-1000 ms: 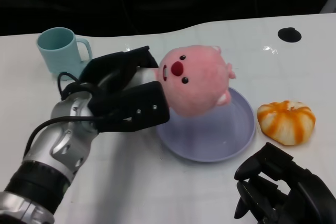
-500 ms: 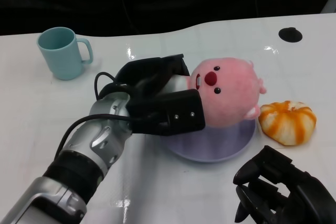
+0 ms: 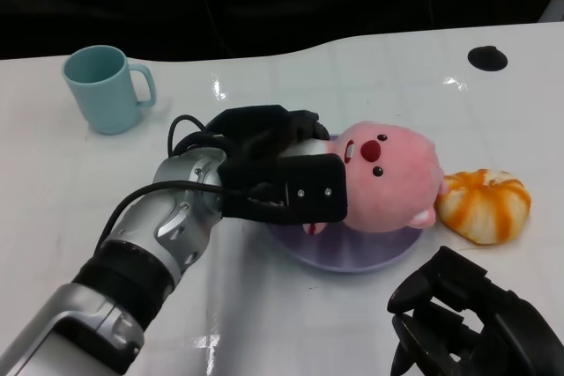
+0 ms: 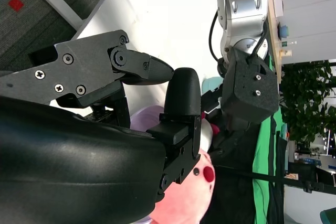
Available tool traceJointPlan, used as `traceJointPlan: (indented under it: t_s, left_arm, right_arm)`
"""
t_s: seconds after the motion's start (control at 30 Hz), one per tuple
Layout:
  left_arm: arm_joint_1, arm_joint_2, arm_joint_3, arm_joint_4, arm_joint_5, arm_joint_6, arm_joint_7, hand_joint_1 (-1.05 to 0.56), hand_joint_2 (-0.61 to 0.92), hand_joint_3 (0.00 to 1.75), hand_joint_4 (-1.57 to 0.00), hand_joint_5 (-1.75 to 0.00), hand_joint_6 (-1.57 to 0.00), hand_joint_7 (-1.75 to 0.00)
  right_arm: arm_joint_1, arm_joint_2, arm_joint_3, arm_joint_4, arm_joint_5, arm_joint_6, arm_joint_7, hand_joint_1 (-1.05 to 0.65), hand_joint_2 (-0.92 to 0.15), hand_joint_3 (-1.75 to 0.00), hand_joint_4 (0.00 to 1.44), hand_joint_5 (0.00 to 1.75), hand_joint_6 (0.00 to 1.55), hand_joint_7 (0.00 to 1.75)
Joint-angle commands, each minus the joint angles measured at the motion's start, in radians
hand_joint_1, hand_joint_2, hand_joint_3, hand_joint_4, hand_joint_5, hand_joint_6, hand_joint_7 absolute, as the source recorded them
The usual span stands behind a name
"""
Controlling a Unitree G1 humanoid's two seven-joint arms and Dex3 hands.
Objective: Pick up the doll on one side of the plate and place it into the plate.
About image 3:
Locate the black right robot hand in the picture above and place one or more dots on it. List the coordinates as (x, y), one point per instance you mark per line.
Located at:
(506, 332)

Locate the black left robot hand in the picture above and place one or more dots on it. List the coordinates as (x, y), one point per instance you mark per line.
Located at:
(264, 173)

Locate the pink plush beaver doll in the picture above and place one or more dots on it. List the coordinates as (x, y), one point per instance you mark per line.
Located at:
(392, 191)

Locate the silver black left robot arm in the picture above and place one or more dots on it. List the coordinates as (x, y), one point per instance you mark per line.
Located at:
(176, 222)

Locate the purple plastic plate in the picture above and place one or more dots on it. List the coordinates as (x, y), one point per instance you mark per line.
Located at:
(352, 252)

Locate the orange white striped bun toy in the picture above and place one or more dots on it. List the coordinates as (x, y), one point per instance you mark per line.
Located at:
(484, 208)

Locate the teal plastic mug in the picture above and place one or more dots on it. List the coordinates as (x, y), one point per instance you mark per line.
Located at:
(108, 101)

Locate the black round table grommet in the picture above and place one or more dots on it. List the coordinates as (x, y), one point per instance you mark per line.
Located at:
(487, 59)

